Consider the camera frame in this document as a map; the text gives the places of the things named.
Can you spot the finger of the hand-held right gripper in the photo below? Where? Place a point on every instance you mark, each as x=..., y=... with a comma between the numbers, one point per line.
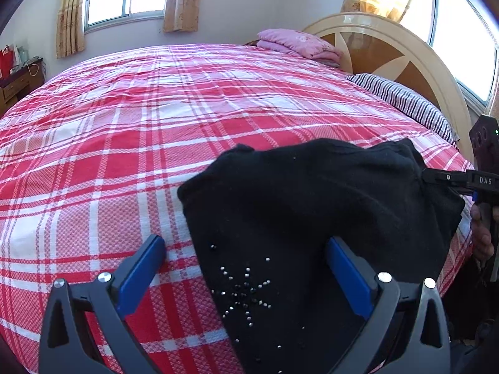
x=444, y=176
x=464, y=196

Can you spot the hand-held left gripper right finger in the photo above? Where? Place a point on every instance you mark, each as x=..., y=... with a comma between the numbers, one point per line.
x=347, y=276

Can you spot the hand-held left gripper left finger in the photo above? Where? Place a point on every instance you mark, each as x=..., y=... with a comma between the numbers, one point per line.
x=140, y=272

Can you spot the black pants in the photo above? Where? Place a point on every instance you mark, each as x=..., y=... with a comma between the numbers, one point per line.
x=312, y=202

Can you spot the person's right hand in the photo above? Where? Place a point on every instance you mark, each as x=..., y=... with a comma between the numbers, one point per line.
x=480, y=237

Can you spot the striped pillow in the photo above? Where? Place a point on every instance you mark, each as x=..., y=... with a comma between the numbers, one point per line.
x=409, y=101

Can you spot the cream wooden headboard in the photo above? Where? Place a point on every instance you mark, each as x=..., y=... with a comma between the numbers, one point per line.
x=429, y=58

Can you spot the large bright window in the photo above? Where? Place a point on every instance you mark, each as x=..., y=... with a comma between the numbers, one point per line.
x=464, y=27

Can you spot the red plaid bed sheet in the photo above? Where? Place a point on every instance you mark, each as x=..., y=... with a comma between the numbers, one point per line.
x=136, y=144

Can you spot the pink folded blanket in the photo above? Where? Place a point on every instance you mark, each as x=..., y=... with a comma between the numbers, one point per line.
x=300, y=43

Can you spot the wooden side cabinet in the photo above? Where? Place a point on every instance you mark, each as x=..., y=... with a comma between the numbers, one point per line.
x=19, y=85

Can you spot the red paper bag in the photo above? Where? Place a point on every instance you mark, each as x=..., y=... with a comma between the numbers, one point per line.
x=6, y=64

